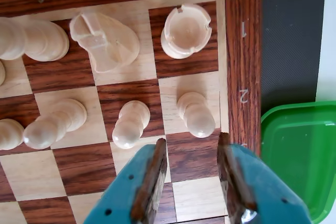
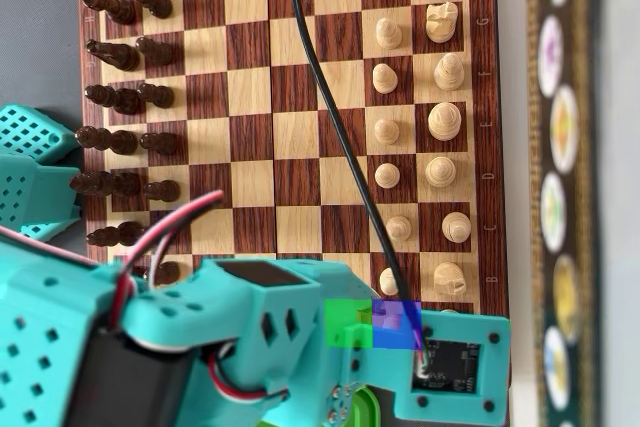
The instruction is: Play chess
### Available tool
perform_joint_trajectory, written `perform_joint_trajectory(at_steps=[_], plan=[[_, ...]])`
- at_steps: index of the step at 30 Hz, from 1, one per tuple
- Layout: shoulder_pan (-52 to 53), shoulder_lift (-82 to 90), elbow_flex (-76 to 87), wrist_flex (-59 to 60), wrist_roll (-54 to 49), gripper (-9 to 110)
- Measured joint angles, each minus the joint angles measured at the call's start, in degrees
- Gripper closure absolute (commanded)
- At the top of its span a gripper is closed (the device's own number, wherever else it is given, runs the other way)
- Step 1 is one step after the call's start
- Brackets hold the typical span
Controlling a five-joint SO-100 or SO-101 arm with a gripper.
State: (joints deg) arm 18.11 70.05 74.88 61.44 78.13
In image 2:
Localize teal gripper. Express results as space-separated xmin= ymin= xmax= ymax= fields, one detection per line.
xmin=194 ymin=257 xmax=376 ymax=427

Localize green plastic lid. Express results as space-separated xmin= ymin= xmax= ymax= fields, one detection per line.
xmin=349 ymin=384 xmax=382 ymax=427

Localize wooden chessboard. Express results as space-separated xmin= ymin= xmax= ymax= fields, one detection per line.
xmin=75 ymin=0 xmax=512 ymax=328

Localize light wooden knight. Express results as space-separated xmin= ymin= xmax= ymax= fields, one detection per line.
xmin=432 ymin=260 xmax=466 ymax=297
xmin=424 ymin=1 xmax=460 ymax=45

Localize dark wooden bishop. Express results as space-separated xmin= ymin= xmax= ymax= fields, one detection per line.
xmin=87 ymin=221 xmax=146 ymax=249
xmin=84 ymin=85 xmax=142 ymax=116

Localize light wooden bishop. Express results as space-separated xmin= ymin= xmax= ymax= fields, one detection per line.
xmin=440 ymin=211 xmax=472 ymax=244
xmin=432 ymin=52 xmax=466 ymax=93

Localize light wooden queen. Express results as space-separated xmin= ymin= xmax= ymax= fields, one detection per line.
xmin=424 ymin=155 xmax=457 ymax=188

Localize dark wooden queen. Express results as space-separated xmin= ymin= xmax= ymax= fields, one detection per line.
xmin=68 ymin=170 xmax=142 ymax=198

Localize dark wooden king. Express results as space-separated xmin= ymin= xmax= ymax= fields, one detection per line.
xmin=74 ymin=126 xmax=139 ymax=157

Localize light wooden king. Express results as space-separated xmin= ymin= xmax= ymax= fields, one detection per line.
xmin=427 ymin=101 xmax=462 ymax=142

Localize dark wooden knight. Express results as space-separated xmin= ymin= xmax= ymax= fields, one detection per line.
xmin=86 ymin=39 xmax=142 ymax=73

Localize patterned strip with ovals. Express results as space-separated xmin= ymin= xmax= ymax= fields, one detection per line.
xmin=522 ymin=0 xmax=640 ymax=427

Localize dark wooden rook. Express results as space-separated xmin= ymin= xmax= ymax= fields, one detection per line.
xmin=82 ymin=0 xmax=137 ymax=26

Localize dark grey mat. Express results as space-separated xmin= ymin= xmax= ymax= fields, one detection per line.
xmin=0 ymin=0 xmax=89 ymax=248

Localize red white black servo wire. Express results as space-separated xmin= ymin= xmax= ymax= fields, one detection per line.
xmin=204 ymin=341 xmax=291 ymax=404
xmin=107 ymin=189 xmax=226 ymax=333

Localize black camera cable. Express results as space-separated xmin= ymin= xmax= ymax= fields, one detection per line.
xmin=282 ymin=0 xmax=431 ymax=363

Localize teal camera mount with board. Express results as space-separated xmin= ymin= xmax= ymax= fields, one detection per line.
xmin=372 ymin=309 xmax=512 ymax=422

